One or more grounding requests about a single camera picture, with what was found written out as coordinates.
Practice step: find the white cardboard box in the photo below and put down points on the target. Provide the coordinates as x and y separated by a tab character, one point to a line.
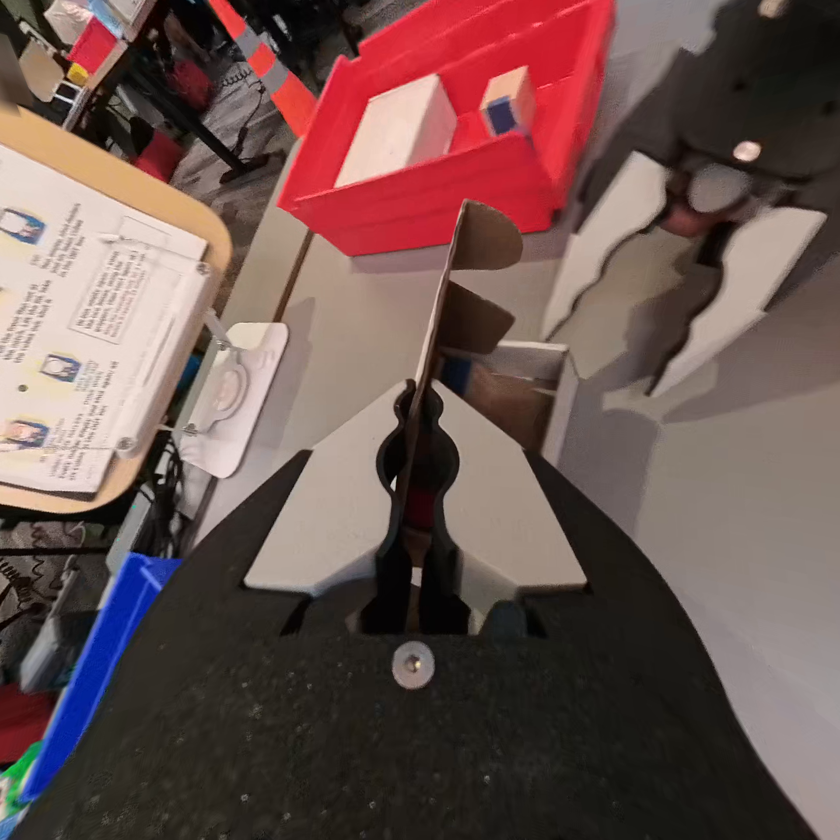
394	131
512	400

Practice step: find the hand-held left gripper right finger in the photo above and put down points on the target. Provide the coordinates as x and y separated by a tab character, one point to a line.
518	525

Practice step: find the blue plastic bin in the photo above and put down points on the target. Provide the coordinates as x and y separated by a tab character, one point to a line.
98	656

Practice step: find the grey power strip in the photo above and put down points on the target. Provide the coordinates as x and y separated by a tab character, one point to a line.
128	538

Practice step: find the orange traffic cone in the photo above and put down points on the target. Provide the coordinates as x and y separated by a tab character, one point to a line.
282	85

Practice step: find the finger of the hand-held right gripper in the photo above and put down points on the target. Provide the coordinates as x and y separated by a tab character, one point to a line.
761	262
604	216

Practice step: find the red box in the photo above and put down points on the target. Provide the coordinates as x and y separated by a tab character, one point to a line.
95	46
161	157

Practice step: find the green packet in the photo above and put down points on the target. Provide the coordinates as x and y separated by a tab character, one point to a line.
16	787

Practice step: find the small yellow box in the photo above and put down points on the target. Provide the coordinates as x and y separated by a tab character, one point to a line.
79	73

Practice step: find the white lamp stand base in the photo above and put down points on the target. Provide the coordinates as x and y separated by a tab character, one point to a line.
256	367

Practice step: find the red plastic bin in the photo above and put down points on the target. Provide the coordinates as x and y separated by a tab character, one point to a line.
420	203

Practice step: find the wooden block with blue band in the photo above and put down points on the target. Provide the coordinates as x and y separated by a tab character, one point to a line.
518	92

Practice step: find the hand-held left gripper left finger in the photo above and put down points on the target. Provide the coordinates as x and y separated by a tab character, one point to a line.
321	525

